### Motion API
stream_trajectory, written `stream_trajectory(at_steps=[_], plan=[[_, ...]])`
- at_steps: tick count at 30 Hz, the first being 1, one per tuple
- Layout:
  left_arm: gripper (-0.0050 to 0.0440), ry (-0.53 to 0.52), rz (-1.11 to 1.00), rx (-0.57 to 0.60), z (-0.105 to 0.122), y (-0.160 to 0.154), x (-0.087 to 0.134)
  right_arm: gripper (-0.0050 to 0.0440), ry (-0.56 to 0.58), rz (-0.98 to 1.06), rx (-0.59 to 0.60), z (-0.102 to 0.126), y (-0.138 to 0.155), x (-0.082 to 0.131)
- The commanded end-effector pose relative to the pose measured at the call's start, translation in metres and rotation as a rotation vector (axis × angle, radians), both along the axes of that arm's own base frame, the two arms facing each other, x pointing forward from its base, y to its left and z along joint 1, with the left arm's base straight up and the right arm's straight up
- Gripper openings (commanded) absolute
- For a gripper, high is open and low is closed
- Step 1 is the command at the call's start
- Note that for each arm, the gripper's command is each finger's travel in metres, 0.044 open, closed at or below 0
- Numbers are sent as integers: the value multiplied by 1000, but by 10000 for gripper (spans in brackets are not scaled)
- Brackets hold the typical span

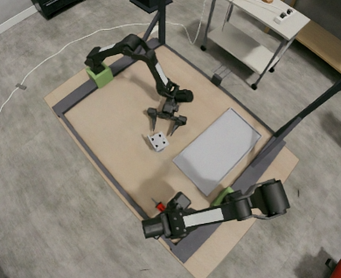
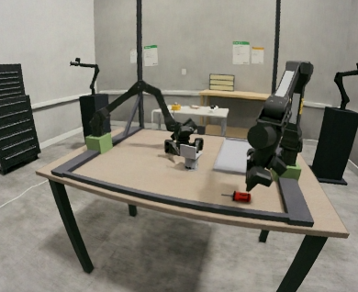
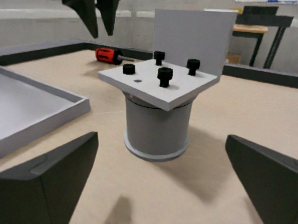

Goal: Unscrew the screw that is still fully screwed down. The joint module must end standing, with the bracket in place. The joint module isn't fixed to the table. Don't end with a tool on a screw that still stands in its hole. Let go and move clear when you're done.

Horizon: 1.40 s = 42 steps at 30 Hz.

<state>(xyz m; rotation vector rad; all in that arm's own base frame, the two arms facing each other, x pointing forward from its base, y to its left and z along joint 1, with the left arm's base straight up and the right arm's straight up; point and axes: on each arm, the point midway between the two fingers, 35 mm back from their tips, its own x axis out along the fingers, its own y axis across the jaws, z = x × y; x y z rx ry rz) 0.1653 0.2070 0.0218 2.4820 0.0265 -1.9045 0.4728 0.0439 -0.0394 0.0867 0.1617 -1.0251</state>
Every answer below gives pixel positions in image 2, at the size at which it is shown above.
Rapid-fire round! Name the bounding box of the red screwdriver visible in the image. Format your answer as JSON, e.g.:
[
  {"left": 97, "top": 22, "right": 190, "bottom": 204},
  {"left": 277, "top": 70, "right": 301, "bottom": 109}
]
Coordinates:
[{"left": 223, "top": 191, "right": 251, "bottom": 202}]

